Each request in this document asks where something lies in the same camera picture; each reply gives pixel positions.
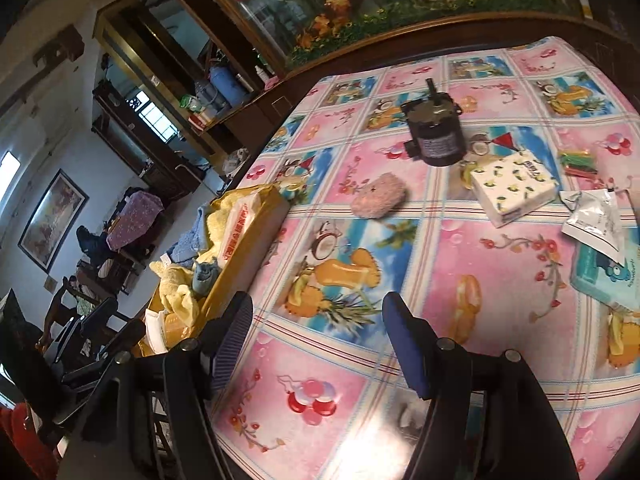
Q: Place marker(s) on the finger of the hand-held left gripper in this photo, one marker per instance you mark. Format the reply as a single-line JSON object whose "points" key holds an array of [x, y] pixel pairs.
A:
{"points": [[97, 312], [122, 337]]}

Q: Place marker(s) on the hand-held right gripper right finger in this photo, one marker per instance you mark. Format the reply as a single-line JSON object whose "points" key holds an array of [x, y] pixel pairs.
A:
{"points": [[405, 345]]}

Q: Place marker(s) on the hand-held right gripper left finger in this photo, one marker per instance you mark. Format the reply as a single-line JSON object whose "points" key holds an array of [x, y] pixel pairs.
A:
{"points": [[232, 345]]}

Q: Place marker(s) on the yellow towel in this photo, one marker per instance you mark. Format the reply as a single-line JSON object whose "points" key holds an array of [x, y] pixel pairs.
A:
{"points": [[180, 295]]}

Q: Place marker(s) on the light blue small towel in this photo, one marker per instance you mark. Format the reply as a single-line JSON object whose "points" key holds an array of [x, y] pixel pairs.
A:
{"points": [[206, 272]]}

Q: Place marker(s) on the dark blue towel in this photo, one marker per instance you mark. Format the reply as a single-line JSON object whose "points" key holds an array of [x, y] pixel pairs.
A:
{"points": [[186, 245]]}

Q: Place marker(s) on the yellow cardboard box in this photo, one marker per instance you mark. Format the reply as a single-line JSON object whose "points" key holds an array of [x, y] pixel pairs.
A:
{"points": [[260, 225]]}

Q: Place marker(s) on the pink fluffy pouch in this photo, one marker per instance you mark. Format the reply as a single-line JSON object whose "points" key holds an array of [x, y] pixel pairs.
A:
{"points": [[377, 195]]}

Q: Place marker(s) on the dark cloth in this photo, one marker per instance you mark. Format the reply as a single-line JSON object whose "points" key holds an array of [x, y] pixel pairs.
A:
{"points": [[92, 247]]}

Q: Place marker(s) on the pink printed tablecloth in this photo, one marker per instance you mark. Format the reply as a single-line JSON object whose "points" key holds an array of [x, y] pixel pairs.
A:
{"points": [[350, 270]]}

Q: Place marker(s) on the purple cloth covered chair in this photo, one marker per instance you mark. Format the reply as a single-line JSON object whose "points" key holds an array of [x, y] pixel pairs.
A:
{"points": [[132, 215]]}

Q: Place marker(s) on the pale yellow plastic bag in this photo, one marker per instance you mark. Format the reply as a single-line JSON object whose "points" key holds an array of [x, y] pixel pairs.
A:
{"points": [[240, 227]]}

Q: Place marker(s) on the lemon print tissue pack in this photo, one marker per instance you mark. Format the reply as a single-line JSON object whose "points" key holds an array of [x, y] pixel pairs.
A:
{"points": [[515, 185]]}

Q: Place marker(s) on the barred window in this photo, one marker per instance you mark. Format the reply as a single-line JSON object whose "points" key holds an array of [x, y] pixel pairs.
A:
{"points": [[155, 115]]}

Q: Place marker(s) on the black electric motor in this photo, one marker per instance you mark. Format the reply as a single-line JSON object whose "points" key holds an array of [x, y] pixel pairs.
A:
{"points": [[435, 135]]}

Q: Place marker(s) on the teal tissue pack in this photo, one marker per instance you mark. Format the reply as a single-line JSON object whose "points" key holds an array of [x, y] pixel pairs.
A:
{"points": [[607, 275]]}

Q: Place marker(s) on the red white box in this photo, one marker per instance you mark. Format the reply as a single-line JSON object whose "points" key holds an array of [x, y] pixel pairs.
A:
{"points": [[202, 117]]}

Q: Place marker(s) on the white foil sachet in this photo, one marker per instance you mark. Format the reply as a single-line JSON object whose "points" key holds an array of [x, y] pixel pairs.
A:
{"points": [[595, 220]]}

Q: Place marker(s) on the green white bag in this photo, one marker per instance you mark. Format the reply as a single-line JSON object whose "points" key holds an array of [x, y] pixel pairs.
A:
{"points": [[192, 102]]}

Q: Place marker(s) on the clear water bottle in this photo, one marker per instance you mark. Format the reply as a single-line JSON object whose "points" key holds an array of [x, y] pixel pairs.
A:
{"points": [[202, 89]]}

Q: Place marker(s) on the dark wooden cabinet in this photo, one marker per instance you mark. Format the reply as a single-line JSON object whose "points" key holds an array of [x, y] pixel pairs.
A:
{"points": [[280, 100]]}

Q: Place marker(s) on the colourful rubber band bag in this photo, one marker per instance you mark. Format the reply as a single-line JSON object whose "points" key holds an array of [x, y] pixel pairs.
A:
{"points": [[577, 162]]}

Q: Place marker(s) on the gold framed glass cabinet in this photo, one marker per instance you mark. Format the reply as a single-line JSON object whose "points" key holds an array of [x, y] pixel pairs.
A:
{"points": [[150, 60]]}

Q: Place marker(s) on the blue thermos jug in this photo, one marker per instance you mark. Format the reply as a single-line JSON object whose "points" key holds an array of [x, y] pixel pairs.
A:
{"points": [[222, 85]]}

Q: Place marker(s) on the small white bottle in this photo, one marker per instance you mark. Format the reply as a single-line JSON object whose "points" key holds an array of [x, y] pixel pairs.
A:
{"points": [[260, 72]]}

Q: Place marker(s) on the aquarium with artificial flowers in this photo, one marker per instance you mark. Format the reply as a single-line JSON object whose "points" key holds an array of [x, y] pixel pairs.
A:
{"points": [[400, 0]]}

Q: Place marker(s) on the framed wall painting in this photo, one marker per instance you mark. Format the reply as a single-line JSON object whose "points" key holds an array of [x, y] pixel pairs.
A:
{"points": [[52, 220]]}

